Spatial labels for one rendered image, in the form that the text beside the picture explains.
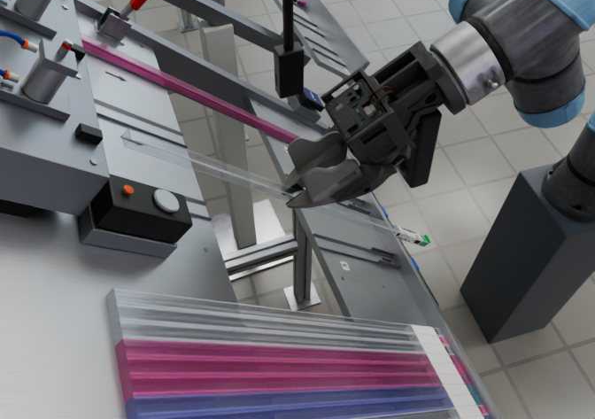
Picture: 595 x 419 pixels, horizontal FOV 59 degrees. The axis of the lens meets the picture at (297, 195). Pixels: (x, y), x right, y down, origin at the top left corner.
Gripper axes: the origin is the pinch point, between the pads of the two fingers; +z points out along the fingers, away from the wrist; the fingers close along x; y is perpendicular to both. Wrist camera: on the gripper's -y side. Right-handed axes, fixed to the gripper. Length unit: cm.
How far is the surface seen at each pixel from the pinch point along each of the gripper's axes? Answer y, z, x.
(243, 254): -54, 34, -35
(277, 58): 19.5, -8.7, 2.3
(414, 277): -28.6, -3.1, 3.9
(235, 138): -42, 20, -56
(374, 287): -19.4, 1.0, 5.9
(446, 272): -113, -1, -26
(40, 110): 28.3, 6.9, 1.3
